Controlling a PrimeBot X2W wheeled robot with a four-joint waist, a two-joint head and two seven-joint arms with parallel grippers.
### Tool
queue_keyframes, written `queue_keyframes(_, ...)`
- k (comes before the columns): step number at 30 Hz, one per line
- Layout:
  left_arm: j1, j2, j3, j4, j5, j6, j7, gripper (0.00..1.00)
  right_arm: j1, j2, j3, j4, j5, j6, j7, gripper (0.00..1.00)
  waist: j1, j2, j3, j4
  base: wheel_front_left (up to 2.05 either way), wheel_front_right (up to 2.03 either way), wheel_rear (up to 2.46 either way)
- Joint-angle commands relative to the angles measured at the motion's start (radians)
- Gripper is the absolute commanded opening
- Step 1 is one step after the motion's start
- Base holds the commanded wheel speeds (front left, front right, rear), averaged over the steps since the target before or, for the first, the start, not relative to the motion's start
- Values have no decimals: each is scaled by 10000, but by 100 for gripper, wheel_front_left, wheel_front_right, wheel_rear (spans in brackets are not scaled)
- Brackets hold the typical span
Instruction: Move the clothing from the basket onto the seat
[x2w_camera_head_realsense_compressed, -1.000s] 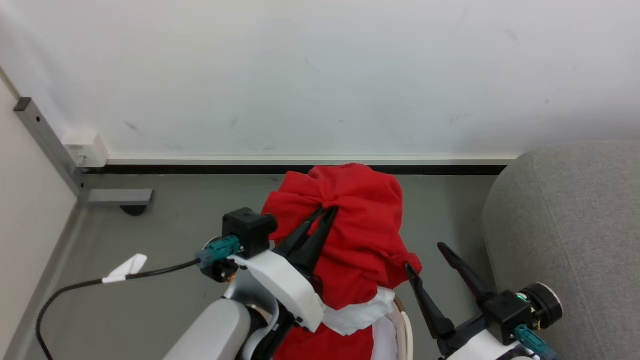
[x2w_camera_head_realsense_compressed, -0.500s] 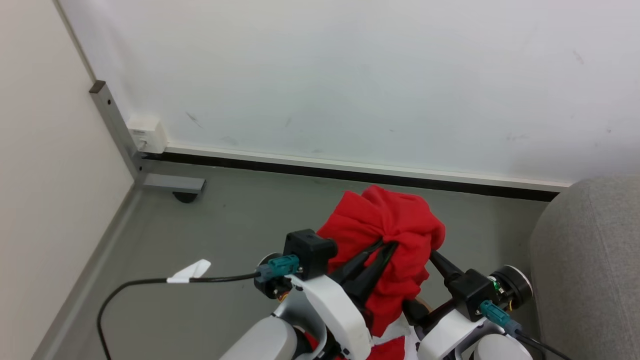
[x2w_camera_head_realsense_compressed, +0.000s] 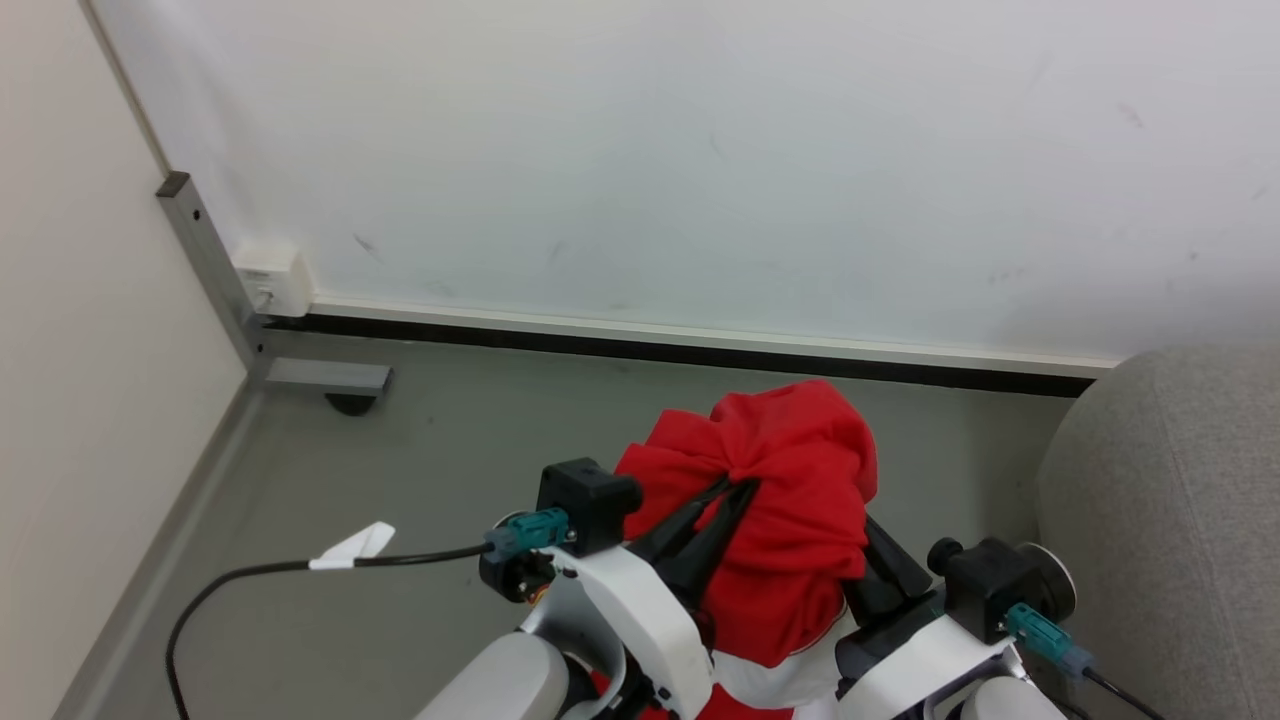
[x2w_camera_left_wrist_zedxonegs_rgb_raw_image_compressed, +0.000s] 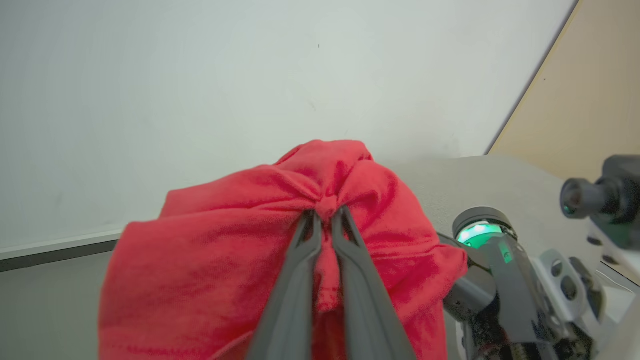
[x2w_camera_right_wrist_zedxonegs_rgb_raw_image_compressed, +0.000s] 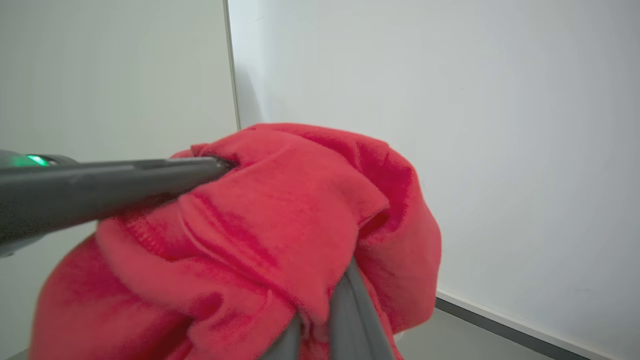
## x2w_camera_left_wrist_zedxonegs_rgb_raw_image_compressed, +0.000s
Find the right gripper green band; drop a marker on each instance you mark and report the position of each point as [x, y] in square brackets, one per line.
[510, 280]

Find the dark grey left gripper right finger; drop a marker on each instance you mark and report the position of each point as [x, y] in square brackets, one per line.
[367, 305]

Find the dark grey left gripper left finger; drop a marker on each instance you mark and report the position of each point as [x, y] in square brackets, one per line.
[290, 305]

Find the red cloth garment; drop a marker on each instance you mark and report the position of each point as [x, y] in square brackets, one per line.
[200, 270]

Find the grey sofa seat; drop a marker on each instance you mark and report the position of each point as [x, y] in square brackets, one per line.
[480, 185]

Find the beige wooden panel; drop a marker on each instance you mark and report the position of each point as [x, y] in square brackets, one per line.
[585, 90]

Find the dark grey baseboard strip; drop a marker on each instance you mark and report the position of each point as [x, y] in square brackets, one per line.
[55, 255]

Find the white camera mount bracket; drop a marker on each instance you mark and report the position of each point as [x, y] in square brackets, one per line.
[567, 285]

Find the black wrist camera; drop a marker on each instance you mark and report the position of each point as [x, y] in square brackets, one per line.
[602, 192]

